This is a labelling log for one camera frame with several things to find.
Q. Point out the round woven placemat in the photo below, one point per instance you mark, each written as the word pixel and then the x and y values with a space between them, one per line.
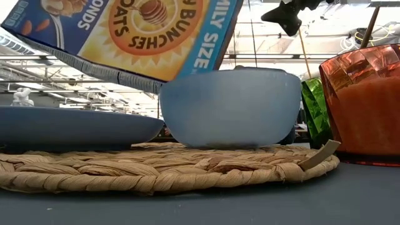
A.
pixel 156 175

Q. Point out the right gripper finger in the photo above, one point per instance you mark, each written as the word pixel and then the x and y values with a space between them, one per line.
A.
pixel 287 15

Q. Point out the blue plate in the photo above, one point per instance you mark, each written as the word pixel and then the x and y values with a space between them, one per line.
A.
pixel 62 128

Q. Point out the light blue bowl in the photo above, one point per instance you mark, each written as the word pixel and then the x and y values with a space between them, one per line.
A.
pixel 231 109

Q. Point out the orange faceted cup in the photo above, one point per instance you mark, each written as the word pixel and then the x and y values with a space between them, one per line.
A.
pixel 365 109

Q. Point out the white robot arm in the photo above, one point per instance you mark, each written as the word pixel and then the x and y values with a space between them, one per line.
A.
pixel 22 97

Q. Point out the Honey Bunches cereal box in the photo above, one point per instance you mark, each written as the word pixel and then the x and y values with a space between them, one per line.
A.
pixel 140 31

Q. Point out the wooden stick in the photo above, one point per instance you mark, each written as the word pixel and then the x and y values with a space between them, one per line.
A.
pixel 370 26

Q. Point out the green faceted cup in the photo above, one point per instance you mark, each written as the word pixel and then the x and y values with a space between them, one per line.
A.
pixel 315 115

